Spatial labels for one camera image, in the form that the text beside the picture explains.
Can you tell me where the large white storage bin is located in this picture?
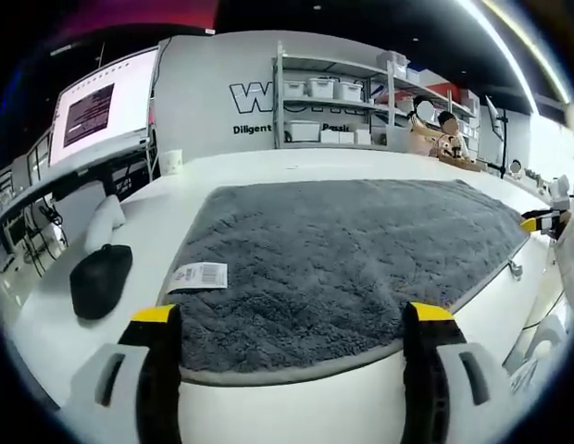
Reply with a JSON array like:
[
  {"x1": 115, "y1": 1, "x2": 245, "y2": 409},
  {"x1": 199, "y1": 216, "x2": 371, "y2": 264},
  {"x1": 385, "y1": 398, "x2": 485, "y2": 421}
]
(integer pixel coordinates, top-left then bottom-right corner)
[{"x1": 286, "y1": 120, "x2": 321, "y2": 144}]

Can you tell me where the grey bin stack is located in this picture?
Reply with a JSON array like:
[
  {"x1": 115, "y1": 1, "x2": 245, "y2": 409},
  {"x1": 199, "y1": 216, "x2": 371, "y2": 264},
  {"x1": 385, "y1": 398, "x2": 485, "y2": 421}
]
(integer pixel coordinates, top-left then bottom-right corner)
[{"x1": 377, "y1": 50, "x2": 408, "y2": 78}]

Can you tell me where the grey towel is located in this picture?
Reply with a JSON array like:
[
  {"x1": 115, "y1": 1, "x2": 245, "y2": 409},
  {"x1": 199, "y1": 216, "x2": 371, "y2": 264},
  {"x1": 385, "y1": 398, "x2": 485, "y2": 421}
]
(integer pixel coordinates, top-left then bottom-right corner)
[{"x1": 168, "y1": 179, "x2": 531, "y2": 386}]

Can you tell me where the white paper cup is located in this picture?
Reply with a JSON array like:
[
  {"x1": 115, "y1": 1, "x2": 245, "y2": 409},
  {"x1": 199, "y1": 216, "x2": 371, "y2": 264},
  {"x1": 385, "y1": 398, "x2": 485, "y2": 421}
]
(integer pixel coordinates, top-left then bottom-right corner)
[{"x1": 159, "y1": 150, "x2": 184, "y2": 175}]

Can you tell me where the red ceiling banner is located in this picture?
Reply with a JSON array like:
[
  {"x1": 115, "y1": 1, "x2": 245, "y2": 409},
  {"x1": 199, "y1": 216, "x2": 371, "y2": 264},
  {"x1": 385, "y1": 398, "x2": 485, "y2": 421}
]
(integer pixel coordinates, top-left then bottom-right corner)
[{"x1": 18, "y1": 0, "x2": 218, "y2": 52}]

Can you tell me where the black pouch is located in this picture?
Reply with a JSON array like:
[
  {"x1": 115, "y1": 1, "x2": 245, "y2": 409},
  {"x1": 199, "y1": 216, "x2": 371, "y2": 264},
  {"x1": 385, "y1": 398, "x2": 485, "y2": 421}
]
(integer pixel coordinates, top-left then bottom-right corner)
[{"x1": 69, "y1": 243, "x2": 134, "y2": 320}]

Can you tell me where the grey metal shelving rack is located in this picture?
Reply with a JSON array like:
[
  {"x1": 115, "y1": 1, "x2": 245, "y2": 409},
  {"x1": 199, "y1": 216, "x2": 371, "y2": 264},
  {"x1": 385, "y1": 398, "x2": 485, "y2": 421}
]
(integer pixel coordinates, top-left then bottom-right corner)
[{"x1": 272, "y1": 41, "x2": 482, "y2": 152}]

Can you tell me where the wooden tray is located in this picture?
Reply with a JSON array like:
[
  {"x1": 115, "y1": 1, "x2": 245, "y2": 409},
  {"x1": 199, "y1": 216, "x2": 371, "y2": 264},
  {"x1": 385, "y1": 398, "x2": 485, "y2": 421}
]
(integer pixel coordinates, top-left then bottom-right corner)
[{"x1": 438, "y1": 155, "x2": 482, "y2": 173}]

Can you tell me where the ceiling light strip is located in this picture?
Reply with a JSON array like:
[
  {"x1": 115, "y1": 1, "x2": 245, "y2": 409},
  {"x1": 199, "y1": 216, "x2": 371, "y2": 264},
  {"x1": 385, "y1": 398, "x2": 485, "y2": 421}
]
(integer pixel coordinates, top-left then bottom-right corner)
[{"x1": 480, "y1": 0, "x2": 574, "y2": 113}]

